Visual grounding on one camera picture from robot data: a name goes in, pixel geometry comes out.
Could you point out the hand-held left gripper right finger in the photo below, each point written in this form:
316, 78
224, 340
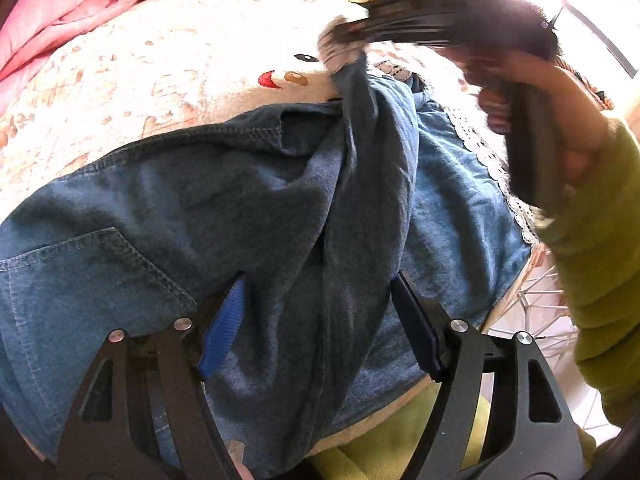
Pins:
417, 332

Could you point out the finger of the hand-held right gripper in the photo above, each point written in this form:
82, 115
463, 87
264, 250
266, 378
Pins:
380, 25

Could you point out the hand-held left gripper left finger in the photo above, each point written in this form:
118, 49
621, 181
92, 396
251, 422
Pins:
222, 332

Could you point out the blue denim pants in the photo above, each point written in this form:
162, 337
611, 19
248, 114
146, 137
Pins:
250, 210

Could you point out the person's right forearm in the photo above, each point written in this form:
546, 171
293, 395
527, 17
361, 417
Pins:
600, 260

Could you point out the person's right hand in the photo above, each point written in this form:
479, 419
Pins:
565, 100

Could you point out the person's green garment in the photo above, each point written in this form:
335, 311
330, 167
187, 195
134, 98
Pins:
380, 455

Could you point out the printed blanket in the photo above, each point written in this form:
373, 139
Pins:
175, 60

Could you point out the pink duvet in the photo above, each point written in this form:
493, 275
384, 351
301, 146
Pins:
50, 10

